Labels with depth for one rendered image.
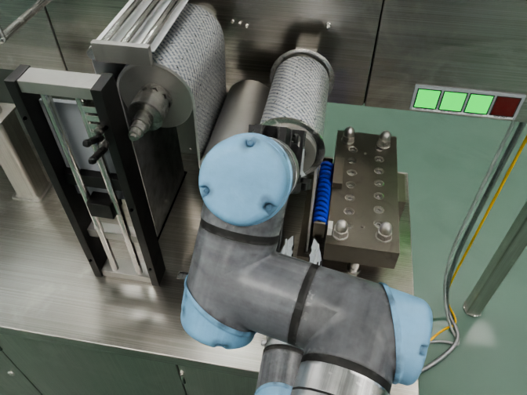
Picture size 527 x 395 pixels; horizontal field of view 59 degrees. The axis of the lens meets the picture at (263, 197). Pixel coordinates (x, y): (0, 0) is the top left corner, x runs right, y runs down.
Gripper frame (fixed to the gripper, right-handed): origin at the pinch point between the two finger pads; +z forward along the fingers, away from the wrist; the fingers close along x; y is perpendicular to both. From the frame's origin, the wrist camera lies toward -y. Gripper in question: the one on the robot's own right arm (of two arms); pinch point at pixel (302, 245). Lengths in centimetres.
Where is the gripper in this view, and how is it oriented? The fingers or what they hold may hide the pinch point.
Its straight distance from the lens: 94.6
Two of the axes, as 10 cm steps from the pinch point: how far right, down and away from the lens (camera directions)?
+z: 1.7, -7.2, 6.8
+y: 0.0, -6.9, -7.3
